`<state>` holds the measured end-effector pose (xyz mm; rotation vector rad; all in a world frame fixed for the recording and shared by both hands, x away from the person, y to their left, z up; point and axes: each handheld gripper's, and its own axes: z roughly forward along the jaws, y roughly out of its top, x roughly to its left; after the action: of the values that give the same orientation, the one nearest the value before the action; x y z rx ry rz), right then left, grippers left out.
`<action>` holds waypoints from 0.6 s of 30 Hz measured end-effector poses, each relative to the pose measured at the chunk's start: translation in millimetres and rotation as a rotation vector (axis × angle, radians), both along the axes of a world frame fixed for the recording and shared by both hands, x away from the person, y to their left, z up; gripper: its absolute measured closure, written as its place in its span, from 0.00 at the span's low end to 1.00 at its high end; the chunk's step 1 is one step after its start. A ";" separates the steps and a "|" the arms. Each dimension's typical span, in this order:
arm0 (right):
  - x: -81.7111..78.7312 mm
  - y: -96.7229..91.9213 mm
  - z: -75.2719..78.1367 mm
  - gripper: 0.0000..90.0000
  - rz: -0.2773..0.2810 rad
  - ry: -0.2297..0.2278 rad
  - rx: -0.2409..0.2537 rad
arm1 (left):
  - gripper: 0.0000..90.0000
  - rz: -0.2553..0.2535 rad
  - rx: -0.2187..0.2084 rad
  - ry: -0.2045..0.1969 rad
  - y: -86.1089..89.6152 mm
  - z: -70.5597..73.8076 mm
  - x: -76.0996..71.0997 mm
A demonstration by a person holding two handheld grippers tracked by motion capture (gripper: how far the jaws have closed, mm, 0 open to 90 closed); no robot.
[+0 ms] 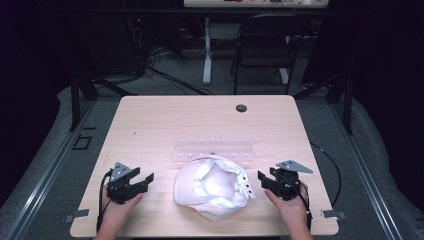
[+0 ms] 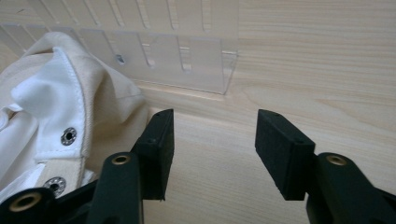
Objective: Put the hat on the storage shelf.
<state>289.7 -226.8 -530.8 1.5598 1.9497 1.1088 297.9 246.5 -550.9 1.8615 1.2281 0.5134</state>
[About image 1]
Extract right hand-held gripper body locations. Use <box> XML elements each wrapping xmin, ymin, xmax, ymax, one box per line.
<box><xmin>269</xmin><ymin>159</ymin><xmax>314</xmax><ymax>202</ymax></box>

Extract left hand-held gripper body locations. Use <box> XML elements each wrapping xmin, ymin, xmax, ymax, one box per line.
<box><xmin>106</xmin><ymin>161</ymin><xmax>149</xmax><ymax>205</ymax></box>

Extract white cap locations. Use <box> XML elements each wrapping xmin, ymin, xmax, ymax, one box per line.
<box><xmin>172</xmin><ymin>153</ymin><xmax>257</xmax><ymax>223</ymax></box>

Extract person's left hand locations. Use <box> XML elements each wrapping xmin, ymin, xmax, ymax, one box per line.
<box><xmin>99</xmin><ymin>184</ymin><xmax>145</xmax><ymax>233</ymax></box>

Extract person's right hand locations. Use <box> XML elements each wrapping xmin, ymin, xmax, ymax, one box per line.
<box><xmin>264</xmin><ymin>181</ymin><xmax>312</xmax><ymax>235</ymax></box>

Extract clear acrylic rack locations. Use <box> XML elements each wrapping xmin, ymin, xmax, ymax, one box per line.
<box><xmin>171</xmin><ymin>134</ymin><xmax>256</xmax><ymax>165</ymax></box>

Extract black metal stand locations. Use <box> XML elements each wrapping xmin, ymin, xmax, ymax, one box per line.
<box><xmin>293</xmin><ymin>64</ymin><xmax>355</xmax><ymax>136</ymax></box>
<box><xmin>67</xmin><ymin>64</ymin><xmax>138</xmax><ymax>133</ymax></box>

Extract white desk leg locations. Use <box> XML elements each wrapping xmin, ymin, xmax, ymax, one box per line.
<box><xmin>202</xmin><ymin>16</ymin><xmax>214</xmax><ymax>86</ymax></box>

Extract black chair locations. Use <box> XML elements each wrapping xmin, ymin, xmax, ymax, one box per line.
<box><xmin>230</xmin><ymin>13</ymin><xmax>310</xmax><ymax>96</ymax></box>

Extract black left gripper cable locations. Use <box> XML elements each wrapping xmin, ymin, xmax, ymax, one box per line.
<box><xmin>95</xmin><ymin>169</ymin><xmax>114</xmax><ymax>234</ymax></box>

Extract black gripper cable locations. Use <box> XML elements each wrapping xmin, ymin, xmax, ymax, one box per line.
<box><xmin>298</xmin><ymin>181</ymin><xmax>314</xmax><ymax>232</ymax></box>
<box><xmin>95</xmin><ymin>169</ymin><xmax>114</xmax><ymax>234</ymax></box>

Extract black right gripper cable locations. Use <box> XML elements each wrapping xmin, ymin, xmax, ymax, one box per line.
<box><xmin>298</xmin><ymin>181</ymin><xmax>314</xmax><ymax>232</ymax></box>

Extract grey metal table bracket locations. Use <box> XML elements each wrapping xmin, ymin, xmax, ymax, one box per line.
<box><xmin>62</xmin><ymin>208</ymin><xmax>91</xmax><ymax>224</ymax></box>
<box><xmin>321</xmin><ymin>208</ymin><xmax>348</xmax><ymax>221</ymax></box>

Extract black cable beside table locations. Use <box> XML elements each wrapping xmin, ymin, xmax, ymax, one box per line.
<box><xmin>309</xmin><ymin>142</ymin><xmax>342</xmax><ymax>208</ymax></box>

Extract aluminium floor rail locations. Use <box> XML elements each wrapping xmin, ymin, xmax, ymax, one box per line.
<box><xmin>5</xmin><ymin>99</ymin><xmax>98</xmax><ymax>240</ymax></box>
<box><xmin>328</xmin><ymin>99</ymin><xmax>404</xmax><ymax>240</ymax></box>

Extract black floor cables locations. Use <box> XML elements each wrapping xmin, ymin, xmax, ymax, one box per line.
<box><xmin>124</xmin><ymin>16</ymin><xmax>216</xmax><ymax>97</ymax></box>

